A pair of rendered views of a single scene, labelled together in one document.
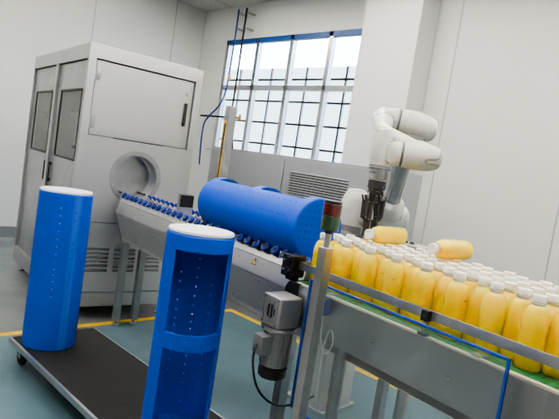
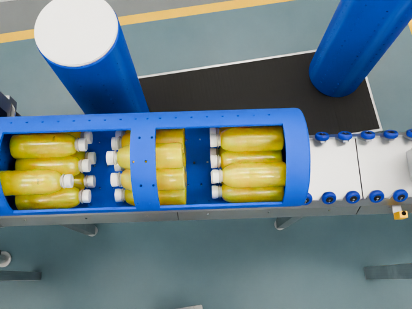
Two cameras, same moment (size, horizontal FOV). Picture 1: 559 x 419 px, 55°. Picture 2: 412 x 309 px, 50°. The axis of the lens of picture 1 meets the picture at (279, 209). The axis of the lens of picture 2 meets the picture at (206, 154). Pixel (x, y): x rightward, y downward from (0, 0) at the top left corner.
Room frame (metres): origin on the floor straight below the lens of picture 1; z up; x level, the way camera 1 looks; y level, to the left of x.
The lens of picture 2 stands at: (3.06, -0.09, 2.33)
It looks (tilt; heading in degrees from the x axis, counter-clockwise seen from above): 74 degrees down; 126
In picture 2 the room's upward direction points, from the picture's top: straight up
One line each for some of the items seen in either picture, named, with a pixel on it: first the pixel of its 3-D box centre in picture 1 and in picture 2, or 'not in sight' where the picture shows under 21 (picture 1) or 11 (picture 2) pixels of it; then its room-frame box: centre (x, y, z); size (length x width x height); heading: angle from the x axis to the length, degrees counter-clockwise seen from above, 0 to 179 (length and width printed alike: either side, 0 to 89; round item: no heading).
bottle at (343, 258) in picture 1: (342, 268); not in sight; (2.06, -0.28, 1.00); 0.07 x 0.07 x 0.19
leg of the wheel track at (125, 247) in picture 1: (120, 283); not in sight; (3.90, 1.08, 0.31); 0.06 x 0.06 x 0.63; 38
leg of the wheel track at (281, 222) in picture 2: not in sight; (290, 216); (3.21, 0.36, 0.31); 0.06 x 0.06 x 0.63; 38
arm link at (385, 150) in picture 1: (386, 147); not in sight; (2.22, -0.39, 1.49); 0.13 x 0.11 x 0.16; 83
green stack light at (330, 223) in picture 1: (330, 222); not in sight; (1.81, -0.18, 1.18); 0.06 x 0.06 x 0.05
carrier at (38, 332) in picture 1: (57, 268); (362, 29); (2.99, 1.19, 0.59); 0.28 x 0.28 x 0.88
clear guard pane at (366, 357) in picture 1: (378, 386); not in sight; (1.67, -0.40, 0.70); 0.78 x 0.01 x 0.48; 38
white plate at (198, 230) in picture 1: (201, 230); (76, 28); (2.23, 0.31, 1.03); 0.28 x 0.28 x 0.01
